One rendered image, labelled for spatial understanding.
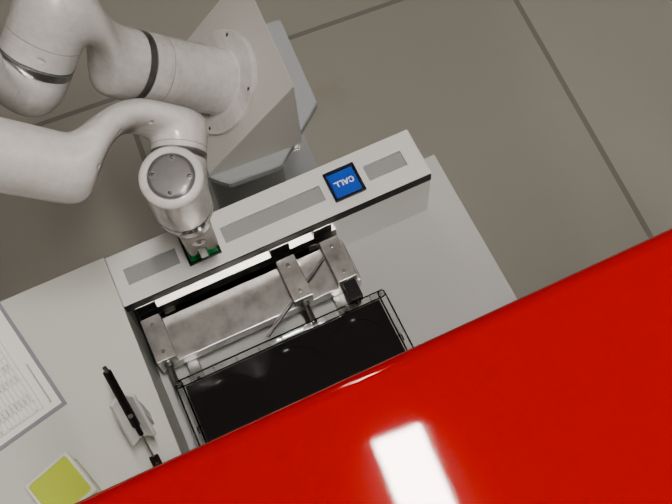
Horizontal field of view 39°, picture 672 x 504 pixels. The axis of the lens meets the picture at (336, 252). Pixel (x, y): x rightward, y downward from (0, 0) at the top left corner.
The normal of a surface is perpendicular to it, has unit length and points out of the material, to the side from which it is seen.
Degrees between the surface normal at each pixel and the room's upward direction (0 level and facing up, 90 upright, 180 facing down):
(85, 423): 0
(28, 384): 0
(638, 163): 0
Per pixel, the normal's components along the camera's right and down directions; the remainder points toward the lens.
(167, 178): 0.05, -0.21
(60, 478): -0.04, -0.39
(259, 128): 0.37, 0.85
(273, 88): -0.69, -0.02
